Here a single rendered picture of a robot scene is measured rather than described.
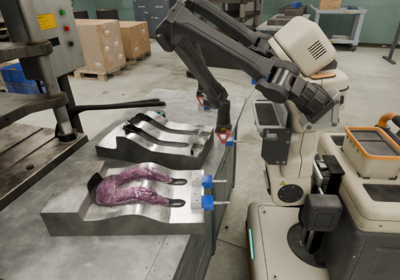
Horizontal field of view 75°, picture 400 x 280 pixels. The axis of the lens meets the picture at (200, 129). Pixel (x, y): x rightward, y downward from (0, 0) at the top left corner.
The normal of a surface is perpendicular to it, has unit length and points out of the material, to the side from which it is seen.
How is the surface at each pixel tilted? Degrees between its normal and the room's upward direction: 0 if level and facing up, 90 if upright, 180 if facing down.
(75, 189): 0
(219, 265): 0
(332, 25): 90
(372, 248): 90
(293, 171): 90
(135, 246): 0
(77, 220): 90
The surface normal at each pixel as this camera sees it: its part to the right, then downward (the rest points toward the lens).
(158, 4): -0.38, 0.47
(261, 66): 0.14, -0.18
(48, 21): 0.95, 0.12
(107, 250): -0.03, -0.87
